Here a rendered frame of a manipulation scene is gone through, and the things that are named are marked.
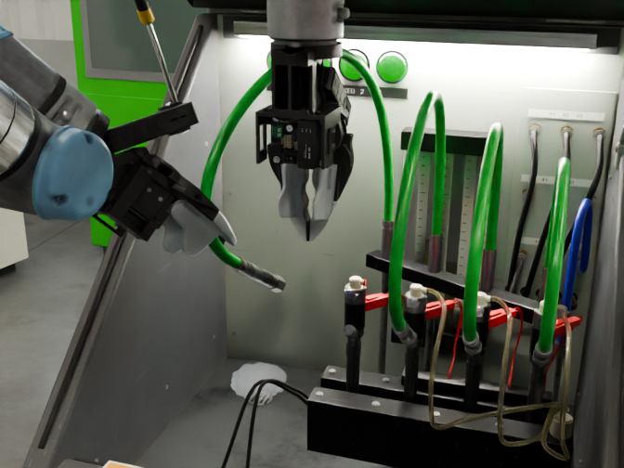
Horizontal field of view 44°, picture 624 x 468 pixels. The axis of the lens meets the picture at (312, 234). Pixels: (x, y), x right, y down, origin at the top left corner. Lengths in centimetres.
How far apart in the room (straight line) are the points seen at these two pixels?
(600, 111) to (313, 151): 56
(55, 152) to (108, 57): 334
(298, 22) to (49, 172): 28
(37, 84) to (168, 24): 299
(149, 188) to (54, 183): 22
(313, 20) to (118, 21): 317
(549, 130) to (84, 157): 76
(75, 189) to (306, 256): 76
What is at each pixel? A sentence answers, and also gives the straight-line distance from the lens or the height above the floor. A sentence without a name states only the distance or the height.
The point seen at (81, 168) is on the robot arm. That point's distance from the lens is 63.
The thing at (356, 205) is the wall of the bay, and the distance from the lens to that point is 128.
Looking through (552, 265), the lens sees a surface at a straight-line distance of 82.
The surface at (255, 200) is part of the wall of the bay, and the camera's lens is 133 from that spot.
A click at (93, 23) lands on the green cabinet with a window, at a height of 123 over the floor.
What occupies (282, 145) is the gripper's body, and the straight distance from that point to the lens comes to 77.
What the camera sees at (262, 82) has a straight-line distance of 91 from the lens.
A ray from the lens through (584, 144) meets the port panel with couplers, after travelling 121.
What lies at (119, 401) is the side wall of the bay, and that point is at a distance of 113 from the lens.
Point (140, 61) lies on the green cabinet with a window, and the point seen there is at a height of 107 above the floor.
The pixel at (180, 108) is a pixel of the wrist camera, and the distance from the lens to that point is 86.
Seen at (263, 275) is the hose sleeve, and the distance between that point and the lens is 97.
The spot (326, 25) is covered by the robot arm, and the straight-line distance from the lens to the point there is 75.
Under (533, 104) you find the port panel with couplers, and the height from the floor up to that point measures 134.
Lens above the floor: 153
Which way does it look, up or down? 20 degrees down
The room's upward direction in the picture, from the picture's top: 1 degrees clockwise
